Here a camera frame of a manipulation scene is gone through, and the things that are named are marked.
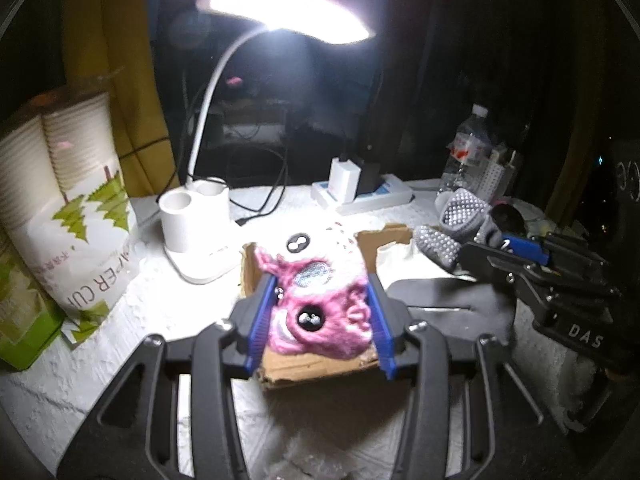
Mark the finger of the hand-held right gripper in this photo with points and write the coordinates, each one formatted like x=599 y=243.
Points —
x=525 y=247
x=492 y=265

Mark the green paper cup pack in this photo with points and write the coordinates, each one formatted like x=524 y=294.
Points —
x=20 y=320

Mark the white cloth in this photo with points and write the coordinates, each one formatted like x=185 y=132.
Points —
x=397 y=260

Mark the pink plush animal socks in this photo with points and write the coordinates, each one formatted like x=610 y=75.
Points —
x=325 y=310

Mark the clear water bottle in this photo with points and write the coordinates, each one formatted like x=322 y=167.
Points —
x=467 y=150

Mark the white power strip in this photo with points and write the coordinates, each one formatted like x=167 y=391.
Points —
x=370 y=200

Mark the white paper cup pack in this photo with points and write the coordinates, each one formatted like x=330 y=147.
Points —
x=75 y=200

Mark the dark round object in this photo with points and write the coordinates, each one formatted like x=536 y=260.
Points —
x=507 y=219

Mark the grey beaded sock pair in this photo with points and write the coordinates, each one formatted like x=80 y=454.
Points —
x=460 y=212

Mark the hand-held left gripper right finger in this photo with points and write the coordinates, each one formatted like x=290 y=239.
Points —
x=384 y=330

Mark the white desk lamp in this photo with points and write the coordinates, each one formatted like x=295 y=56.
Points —
x=200 y=240

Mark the black charger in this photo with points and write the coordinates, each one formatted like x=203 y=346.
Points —
x=370 y=175

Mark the yellow curtain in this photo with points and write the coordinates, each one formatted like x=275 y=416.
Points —
x=570 y=135
x=115 y=35

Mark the white perforated holder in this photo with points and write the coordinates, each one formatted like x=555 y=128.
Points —
x=492 y=175

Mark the cardboard box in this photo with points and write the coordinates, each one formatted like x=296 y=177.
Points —
x=310 y=372

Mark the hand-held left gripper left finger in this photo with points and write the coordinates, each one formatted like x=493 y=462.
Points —
x=260 y=325

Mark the white charger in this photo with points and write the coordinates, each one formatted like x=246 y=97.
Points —
x=344 y=180

